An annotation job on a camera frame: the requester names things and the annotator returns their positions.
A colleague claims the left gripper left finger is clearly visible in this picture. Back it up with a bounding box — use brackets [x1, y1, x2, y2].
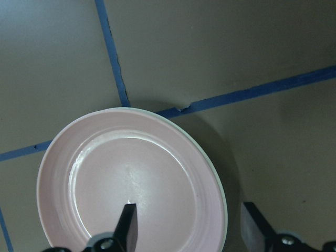
[44, 202, 139, 252]

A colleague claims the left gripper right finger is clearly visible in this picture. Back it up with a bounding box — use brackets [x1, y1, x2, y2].
[240, 201, 336, 252]

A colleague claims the pink plate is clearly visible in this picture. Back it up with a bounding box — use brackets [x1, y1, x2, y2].
[37, 108, 228, 251]

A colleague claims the white plate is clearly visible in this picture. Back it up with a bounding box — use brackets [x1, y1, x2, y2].
[112, 107, 228, 252]

